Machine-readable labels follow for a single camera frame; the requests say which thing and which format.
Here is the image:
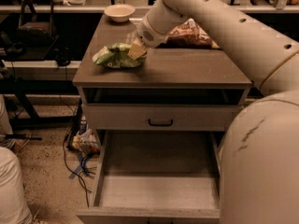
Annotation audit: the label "person leg in beige trousers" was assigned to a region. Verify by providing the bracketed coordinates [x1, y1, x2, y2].
[0, 96, 33, 224]

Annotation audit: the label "black headphones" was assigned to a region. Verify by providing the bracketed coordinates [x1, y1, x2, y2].
[54, 47, 71, 67]

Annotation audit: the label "open grey middle drawer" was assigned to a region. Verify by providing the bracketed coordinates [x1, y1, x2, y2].
[78, 131, 220, 224]

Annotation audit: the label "white ceramic bowl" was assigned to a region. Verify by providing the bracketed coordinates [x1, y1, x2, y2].
[104, 4, 135, 22]

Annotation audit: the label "green jalapeno chip bag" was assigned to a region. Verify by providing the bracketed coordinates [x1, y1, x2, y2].
[92, 43, 146, 69]

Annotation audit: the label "closed grey top drawer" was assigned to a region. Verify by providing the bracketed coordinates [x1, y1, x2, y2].
[82, 104, 241, 131]

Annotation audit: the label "black floor cables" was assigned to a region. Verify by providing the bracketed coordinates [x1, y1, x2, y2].
[62, 103, 97, 208]

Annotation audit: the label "snack bags on floor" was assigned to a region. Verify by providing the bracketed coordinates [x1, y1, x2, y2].
[71, 129, 100, 154]

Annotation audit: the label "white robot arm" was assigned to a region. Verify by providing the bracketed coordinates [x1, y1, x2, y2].
[137, 0, 299, 224]

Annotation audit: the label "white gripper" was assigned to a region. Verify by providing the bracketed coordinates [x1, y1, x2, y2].
[128, 0, 189, 60]

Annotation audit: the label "black drawer handle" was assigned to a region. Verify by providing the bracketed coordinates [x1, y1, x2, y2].
[148, 119, 174, 127]

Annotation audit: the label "grey drawer cabinet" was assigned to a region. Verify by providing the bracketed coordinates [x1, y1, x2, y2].
[72, 7, 253, 224]

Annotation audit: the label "brown sea salt chip bag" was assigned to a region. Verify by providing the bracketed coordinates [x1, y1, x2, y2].
[165, 19, 220, 49]

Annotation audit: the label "blue bottle on floor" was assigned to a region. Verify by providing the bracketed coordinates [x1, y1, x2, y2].
[78, 119, 87, 135]

